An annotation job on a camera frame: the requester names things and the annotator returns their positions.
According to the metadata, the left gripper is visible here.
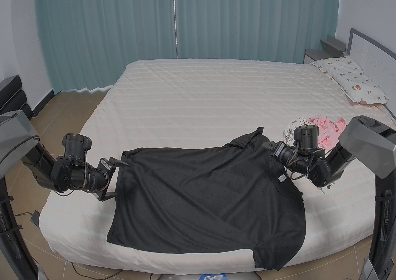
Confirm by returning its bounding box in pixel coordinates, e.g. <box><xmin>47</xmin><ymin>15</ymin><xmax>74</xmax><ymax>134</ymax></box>
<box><xmin>81</xmin><ymin>157</ymin><xmax>130</xmax><ymax>203</ymax></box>

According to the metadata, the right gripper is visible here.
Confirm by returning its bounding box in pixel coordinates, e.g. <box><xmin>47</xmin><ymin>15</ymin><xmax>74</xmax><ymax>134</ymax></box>
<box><xmin>271</xmin><ymin>141</ymin><xmax>299</xmax><ymax>168</ymax></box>

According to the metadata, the black T-shirt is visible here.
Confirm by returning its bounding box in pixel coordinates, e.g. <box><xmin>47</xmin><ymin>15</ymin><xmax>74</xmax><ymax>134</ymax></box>
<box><xmin>107</xmin><ymin>127</ymin><xmax>307</xmax><ymax>271</ymax></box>

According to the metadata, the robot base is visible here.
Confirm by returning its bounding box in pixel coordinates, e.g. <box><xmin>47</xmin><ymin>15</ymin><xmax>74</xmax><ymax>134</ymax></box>
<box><xmin>154</xmin><ymin>273</ymin><xmax>249</xmax><ymax>280</ymax></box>

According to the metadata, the bed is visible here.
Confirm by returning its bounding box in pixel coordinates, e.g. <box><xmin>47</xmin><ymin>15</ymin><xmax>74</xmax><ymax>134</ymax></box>
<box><xmin>39</xmin><ymin>28</ymin><xmax>396</xmax><ymax>275</ymax></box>

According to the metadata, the white printed pyjama top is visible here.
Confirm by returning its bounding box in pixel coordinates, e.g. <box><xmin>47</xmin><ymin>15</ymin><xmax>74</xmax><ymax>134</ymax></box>
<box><xmin>282</xmin><ymin>117</ymin><xmax>335</xmax><ymax>195</ymax></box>

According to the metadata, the pink garment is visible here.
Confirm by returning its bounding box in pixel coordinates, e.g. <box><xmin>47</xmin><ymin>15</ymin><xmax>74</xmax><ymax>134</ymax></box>
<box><xmin>309</xmin><ymin>115</ymin><xmax>347</xmax><ymax>150</ymax></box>

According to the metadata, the white printed pillow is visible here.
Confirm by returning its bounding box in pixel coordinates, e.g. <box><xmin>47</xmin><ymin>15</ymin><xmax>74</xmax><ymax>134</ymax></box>
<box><xmin>310</xmin><ymin>57</ymin><xmax>390</xmax><ymax>105</ymax></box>

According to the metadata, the grey white bedside table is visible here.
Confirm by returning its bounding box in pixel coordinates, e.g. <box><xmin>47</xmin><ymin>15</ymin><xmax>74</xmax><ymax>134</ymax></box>
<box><xmin>305</xmin><ymin>35</ymin><xmax>347</xmax><ymax>64</ymax></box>

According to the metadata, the black chest of drawers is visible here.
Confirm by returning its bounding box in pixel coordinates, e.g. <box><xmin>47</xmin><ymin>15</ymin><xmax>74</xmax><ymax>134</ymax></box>
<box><xmin>0</xmin><ymin>75</ymin><xmax>33</xmax><ymax>120</ymax></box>

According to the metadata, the blue-green curtain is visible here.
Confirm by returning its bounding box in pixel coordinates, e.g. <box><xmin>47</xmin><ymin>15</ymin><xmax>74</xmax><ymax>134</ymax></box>
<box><xmin>174</xmin><ymin>0</ymin><xmax>340</xmax><ymax>63</ymax></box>
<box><xmin>35</xmin><ymin>0</ymin><xmax>178</xmax><ymax>94</ymax></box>

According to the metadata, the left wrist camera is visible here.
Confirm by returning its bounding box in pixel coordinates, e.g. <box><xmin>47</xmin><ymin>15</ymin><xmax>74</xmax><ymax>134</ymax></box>
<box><xmin>98</xmin><ymin>157</ymin><xmax>112</xmax><ymax>176</ymax></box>

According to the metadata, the black cable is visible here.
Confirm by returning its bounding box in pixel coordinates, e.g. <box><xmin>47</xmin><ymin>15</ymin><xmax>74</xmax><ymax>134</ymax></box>
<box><xmin>71</xmin><ymin>261</ymin><xmax>123</xmax><ymax>278</ymax></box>

